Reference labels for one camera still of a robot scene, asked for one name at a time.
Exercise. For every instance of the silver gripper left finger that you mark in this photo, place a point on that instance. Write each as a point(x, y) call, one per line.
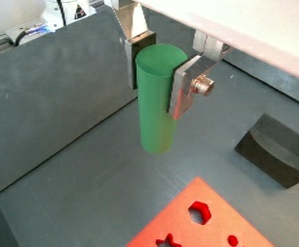
point(137, 35)

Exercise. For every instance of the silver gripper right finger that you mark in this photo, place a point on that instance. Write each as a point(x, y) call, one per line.
point(190, 80)

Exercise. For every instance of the green cylinder peg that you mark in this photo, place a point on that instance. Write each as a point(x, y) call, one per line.
point(157, 61)

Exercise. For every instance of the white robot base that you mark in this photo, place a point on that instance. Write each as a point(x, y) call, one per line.
point(61, 13)

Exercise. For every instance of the black wedge block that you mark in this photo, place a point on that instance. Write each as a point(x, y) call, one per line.
point(270, 146)

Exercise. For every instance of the red shape-sorting board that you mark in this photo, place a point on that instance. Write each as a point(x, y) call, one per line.
point(200, 220)

